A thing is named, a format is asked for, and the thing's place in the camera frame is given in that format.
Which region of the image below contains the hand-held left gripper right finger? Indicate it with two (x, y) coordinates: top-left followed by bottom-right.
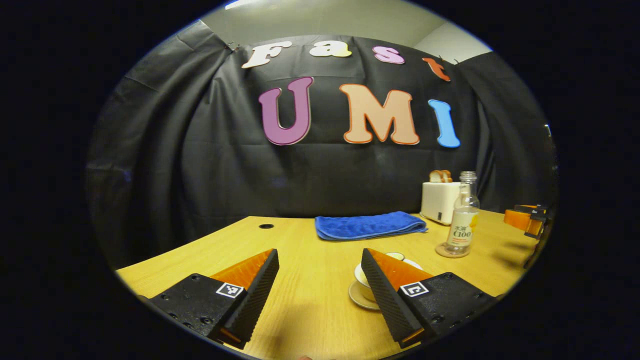
(361, 248), (498, 350)

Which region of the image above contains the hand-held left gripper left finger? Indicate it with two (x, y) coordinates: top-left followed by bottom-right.
(137, 248), (280, 350)

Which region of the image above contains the cream teacup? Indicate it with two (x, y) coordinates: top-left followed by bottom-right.
(357, 280), (381, 304)

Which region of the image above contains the clear water bottle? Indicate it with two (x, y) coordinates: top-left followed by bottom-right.
(445, 171), (481, 256)

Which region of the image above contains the round wooden coaster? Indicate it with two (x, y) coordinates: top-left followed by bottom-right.
(435, 242), (471, 259)

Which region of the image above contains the cream saucer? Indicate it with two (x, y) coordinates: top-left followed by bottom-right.
(348, 280), (383, 311)

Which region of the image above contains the blue folded towel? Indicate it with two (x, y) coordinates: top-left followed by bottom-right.
(314, 211), (428, 242)

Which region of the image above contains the white toaster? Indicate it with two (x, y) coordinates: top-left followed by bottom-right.
(420, 181), (463, 226)

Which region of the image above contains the black backdrop cloth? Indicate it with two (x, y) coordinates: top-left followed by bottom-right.
(85, 20), (558, 271)

